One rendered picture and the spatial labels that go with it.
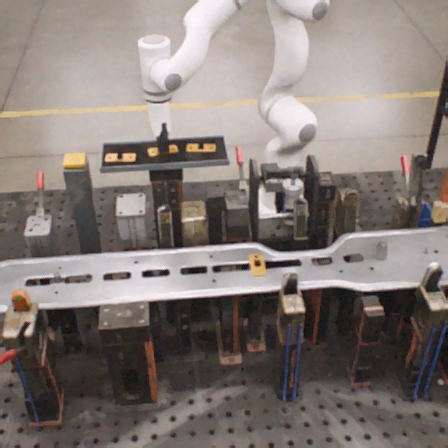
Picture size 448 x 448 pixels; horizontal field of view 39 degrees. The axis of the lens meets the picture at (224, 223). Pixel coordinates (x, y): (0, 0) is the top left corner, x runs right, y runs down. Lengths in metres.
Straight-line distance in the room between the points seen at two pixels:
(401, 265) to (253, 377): 0.52
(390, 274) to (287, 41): 0.73
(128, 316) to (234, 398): 0.42
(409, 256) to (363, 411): 0.44
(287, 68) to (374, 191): 0.79
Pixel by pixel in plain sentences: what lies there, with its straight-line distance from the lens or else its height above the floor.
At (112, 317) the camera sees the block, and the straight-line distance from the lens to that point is 1.57.
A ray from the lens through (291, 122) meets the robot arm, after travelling 1.98.
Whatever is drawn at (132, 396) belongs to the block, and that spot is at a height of 0.74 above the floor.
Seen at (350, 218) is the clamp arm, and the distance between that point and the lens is 1.86.
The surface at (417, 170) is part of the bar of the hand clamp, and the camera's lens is 1.85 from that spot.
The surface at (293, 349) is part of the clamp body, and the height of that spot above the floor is 0.89.
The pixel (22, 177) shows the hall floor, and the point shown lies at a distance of 3.99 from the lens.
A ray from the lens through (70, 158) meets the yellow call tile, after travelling 1.90.
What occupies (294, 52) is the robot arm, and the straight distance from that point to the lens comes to 1.92.
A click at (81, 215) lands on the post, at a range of 1.98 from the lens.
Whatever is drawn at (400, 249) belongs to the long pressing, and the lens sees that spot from 1.83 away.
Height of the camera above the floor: 2.17
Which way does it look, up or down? 39 degrees down
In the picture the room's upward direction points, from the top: 1 degrees counter-clockwise
